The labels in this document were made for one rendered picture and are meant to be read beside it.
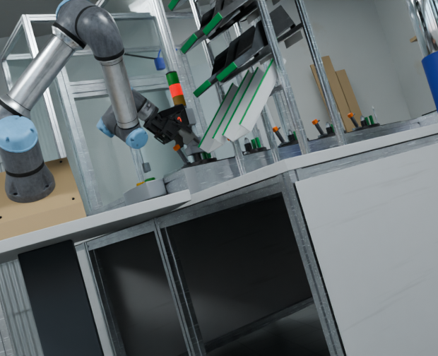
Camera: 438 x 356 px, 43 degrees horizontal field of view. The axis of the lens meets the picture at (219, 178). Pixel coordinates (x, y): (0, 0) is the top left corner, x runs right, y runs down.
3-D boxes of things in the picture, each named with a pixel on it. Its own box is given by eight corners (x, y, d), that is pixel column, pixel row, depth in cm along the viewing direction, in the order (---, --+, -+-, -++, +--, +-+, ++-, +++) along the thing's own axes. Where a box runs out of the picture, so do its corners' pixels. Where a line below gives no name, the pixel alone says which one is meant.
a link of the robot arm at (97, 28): (124, 10, 161) (156, 141, 194) (105, 1, 168) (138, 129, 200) (90, 25, 156) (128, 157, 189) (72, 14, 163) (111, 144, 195)
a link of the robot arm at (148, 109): (140, 102, 207) (150, 95, 200) (150, 109, 208) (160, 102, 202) (131, 117, 203) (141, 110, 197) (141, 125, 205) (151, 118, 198)
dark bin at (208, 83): (211, 85, 180) (197, 67, 179) (196, 98, 192) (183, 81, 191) (266, 42, 192) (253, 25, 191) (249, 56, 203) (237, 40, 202)
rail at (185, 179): (191, 196, 185) (182, 165, 186) (96, 232, 258) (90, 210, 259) (204, 193, 189) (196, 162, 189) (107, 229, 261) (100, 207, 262)
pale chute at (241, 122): (251, 131, 165) (239, 123, 164) (232, 142, 177) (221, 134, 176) (287, 60, 175) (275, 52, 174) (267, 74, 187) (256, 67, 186)
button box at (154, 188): (150, 198, 194) (145, 181, 194) (126, 208, 211) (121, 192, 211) (167, 193, 198) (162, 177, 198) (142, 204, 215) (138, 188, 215)
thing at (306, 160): (287, 171, 133) (284, 159, 134) (79, 244, 255) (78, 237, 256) (549, 104, 215) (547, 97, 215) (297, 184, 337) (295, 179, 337)
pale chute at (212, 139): (223, 145, 177) (212, 137, 176) (208, 153, 189) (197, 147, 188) (258, 77, 187) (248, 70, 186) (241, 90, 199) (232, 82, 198)
